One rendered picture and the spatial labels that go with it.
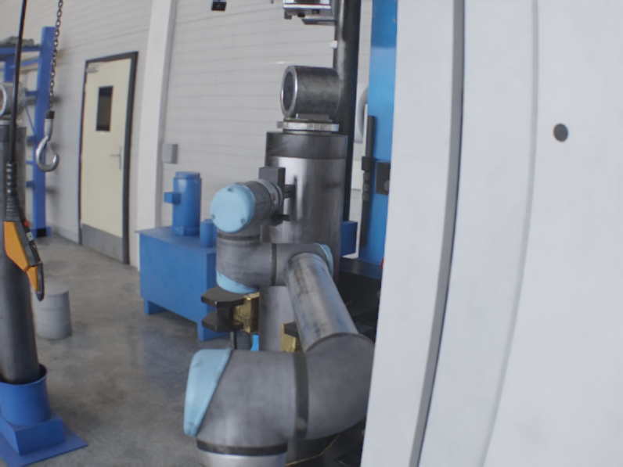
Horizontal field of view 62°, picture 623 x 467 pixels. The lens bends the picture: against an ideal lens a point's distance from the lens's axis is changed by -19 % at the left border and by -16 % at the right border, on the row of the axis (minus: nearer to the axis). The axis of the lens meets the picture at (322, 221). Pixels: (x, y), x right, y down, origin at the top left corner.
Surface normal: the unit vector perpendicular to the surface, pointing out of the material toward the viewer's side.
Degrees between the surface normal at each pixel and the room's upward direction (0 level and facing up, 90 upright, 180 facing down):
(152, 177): 90
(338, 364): 28
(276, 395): 63
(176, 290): 90
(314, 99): 110
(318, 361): 17
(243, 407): 68
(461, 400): 90
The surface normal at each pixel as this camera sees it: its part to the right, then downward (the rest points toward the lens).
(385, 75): -0.62, 0.10
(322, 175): 0.46, 0.18
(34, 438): 0.78, 0.15
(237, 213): -0.29, 0.06
